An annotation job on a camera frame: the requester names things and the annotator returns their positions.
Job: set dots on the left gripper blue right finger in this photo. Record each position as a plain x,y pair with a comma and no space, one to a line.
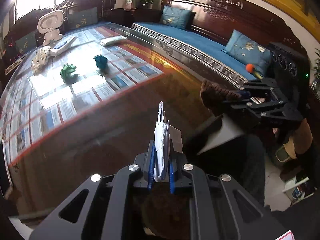
171,171

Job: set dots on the white tray with blue cloth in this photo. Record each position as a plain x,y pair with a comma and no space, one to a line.
62,46

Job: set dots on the brown knitted cloth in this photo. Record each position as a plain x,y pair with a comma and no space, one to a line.
213,96

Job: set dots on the teal paper ball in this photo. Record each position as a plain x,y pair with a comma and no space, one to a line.
101,62

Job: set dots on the far wooden armchair set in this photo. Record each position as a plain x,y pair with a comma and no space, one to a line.
23,33

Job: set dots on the clear bag of white items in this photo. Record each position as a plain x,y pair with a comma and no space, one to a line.
40,59

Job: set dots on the blue floral pillow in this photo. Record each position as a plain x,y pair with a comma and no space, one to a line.
175,17
247,51

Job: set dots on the orange ball toy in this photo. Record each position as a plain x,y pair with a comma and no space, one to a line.
250,68

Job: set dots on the blue floral pillow far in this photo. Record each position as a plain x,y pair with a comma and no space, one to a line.
175,17

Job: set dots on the carved wooden sofa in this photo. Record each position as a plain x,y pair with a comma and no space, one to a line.
216,20

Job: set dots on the blue sofa cushion seat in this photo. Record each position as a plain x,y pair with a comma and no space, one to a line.
207,51

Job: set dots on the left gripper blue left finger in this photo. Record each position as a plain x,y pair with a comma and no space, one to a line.
151,164

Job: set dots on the person right hand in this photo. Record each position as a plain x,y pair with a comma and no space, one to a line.
275,131

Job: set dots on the green paper ball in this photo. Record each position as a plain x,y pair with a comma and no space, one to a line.
68,73

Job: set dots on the white toy robot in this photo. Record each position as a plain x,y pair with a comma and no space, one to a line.
49,25

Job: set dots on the blue floral pillow near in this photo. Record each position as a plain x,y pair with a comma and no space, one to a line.
247,51

